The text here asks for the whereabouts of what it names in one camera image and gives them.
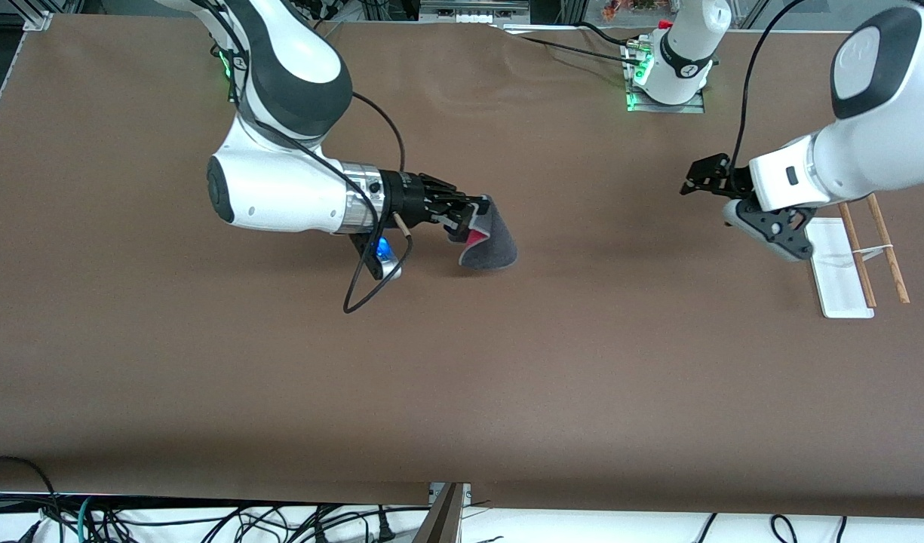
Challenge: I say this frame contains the orange red object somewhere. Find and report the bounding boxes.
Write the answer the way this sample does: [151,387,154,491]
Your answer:
[601,0,677,20]

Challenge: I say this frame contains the aluminium frame corner bracket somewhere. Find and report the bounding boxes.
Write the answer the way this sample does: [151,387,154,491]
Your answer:
[23,0,55,32]

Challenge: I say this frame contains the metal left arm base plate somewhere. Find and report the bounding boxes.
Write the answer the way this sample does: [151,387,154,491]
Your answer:
[626,38,706,114]

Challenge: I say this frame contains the wooden chopsticks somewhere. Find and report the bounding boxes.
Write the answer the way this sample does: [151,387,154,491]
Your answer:
[805,193,911,319]

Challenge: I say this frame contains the thick black table cable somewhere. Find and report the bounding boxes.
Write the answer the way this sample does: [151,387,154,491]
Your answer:
[579,21,643,48]

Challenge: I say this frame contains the brown table cover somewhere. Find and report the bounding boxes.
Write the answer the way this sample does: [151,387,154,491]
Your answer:
[0,14,924,520]

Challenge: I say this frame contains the wooden table leg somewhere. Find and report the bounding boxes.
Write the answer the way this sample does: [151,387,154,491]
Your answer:
[413,483,471,543]

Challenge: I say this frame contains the black power plug cable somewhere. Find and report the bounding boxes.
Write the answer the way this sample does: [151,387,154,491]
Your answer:
[360,505,396,543]

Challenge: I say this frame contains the thick black floor cable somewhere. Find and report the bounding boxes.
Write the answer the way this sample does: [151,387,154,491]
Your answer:
[0,456,64,543]

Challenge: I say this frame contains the white power strip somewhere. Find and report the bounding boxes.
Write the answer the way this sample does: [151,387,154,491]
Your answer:
[420,0,530,25]

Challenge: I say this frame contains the pink and grey towel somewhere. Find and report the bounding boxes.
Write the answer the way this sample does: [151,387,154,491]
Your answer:
[447,195,520,272]

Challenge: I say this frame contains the thin black table cable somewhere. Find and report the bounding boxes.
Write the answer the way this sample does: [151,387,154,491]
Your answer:
[492,26,647,67]

